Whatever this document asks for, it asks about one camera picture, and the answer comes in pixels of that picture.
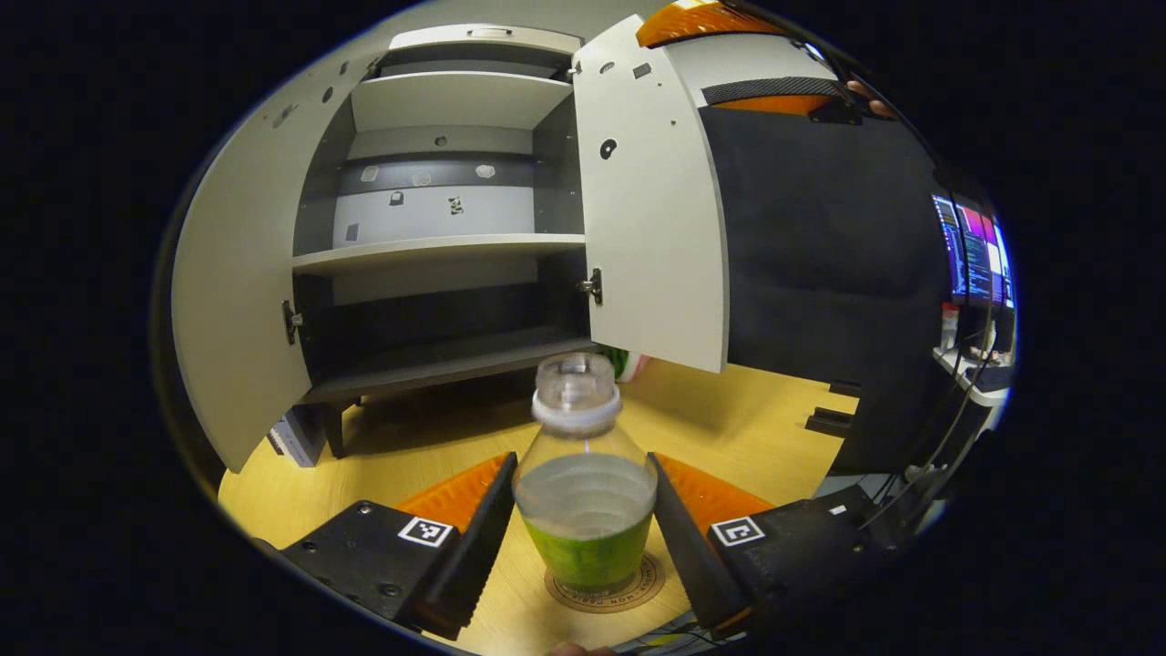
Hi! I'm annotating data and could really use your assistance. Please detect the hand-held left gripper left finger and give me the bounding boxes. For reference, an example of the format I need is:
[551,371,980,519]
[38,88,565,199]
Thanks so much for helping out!
[264,451,519,641]

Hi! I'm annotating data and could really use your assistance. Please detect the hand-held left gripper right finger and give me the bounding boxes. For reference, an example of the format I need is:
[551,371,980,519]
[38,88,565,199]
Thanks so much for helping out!
[648,451,912,641]

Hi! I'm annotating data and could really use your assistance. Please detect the round cork coaster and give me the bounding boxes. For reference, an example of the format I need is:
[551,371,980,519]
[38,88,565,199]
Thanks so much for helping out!
[545,551,667,615]

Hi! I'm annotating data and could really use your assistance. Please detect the clear bottle with green label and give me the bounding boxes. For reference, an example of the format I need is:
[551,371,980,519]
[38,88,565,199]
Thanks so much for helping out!
[512,353,659,595]

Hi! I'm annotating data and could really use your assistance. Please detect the white cabinet door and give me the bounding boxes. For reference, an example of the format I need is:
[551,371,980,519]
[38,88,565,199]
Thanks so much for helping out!
[171,53,385,474]
[571,14,731,375]

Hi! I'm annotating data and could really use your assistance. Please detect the white cabinet drawer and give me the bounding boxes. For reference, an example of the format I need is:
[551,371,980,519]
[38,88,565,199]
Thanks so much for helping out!
[389,25,583,56]

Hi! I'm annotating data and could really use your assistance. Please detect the white and grey cabinet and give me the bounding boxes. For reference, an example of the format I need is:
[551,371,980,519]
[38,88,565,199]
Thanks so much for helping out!
[291,25,604,458]

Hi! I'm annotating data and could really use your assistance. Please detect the black backdrop cloth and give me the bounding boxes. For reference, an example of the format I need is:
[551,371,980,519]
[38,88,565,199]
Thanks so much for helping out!
[700,91,955,477]

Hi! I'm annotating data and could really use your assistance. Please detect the green and pink toy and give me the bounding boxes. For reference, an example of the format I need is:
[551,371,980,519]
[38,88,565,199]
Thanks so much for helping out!
[597,344,653,384]

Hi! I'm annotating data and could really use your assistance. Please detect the computer monitor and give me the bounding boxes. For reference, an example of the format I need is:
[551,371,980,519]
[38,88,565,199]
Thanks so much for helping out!
[991,221,1016,311]
[955,202,1005,306]
[931,193,968,303]

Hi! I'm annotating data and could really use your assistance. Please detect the white side desk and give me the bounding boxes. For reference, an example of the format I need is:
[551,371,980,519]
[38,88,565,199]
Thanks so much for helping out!
[931,346,1014,408]

